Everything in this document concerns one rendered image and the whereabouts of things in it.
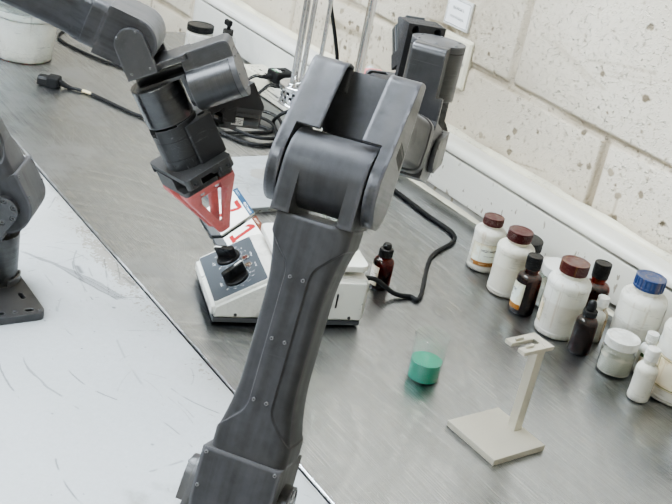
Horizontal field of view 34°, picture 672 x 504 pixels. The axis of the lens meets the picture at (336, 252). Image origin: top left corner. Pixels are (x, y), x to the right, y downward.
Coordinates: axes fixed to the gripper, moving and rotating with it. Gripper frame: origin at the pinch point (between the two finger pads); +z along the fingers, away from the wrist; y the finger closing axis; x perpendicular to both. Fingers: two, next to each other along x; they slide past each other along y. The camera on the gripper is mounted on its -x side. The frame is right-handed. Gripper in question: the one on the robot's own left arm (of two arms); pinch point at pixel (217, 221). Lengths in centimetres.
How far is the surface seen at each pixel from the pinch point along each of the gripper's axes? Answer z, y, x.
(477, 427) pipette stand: 23.6, -31.0, -8.1
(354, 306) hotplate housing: 17.1, -7.4, -9.7
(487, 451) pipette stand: 23.3, -35.0, -6.1
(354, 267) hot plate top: 12.0, -7.5, -11.6
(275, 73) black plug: 19, 75, -48
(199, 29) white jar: 13, 104, -48
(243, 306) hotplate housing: 10.3, -3.2, 2.5
